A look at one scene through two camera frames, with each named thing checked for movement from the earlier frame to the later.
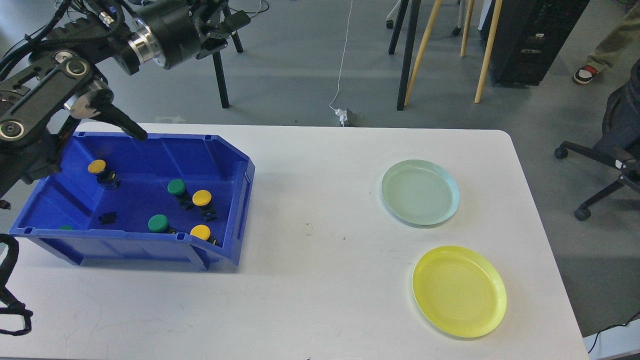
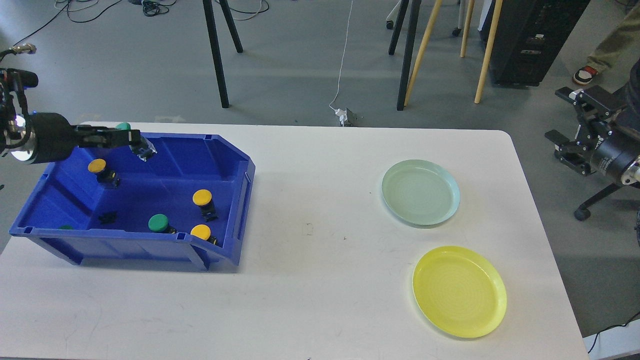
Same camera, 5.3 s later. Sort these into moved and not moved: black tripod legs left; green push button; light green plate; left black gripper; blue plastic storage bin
Moved: left black gripper; green push button
Not moved: blue plastic storage bin; black tripod legs left; light green plate
